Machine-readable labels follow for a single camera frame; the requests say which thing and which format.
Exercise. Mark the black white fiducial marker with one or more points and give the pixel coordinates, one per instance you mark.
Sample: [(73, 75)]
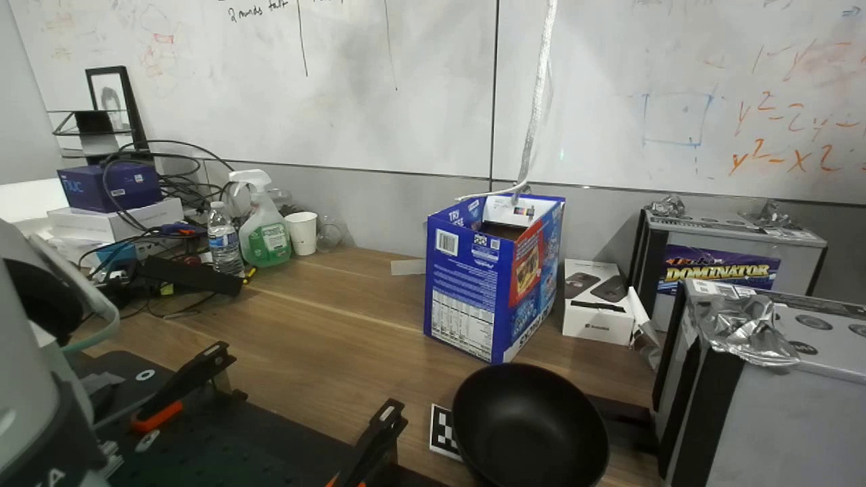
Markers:
[(442, 434)]

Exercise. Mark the white paper cup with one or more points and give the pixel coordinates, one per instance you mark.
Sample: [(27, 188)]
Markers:
[(304, 230)]

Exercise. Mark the white small product box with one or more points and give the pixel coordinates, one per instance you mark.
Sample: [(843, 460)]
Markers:
[(598, 303)]

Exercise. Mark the blue carton box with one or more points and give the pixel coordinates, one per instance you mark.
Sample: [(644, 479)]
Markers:
[(490, 270)]

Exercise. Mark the clear water bottle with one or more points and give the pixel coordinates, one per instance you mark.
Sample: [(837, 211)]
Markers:
[(223, 240)]

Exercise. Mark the black picture frame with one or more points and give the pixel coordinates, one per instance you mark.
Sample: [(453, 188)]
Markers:
[(112, 92)]

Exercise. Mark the black power strip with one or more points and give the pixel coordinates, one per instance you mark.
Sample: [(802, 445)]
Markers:
[(196, 276)]

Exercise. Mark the grey Dominator battery far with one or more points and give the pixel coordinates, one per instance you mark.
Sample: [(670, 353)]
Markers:
[(720, 247)]

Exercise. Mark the orange black clamp left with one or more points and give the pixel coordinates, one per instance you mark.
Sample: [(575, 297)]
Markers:
[(193, 373)]

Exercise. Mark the dark blue box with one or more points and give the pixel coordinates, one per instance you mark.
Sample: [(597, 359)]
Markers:
[(108, 188)]

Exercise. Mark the green spray bottle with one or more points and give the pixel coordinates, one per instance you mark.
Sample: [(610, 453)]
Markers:
[(264, 234)]

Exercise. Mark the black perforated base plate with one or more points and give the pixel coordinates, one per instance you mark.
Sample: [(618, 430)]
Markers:
[(215, 442)]

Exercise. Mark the black bowl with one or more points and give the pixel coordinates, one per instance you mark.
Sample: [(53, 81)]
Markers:
[(523, 424)]

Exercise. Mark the orange black clamp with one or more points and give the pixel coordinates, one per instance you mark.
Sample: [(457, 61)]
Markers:
[(375, 454), (193, 373)]

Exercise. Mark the grey battery near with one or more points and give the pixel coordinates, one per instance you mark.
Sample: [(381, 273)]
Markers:
[(726, 422)]

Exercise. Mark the orange black clamp right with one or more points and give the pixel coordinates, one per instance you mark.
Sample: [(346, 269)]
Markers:
[(375, 454)]

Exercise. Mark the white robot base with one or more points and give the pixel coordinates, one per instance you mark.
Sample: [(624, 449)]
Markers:
[(46, 419)]

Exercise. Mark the crumpled foil sheet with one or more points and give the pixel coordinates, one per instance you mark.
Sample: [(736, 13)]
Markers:
[(740, 319)]

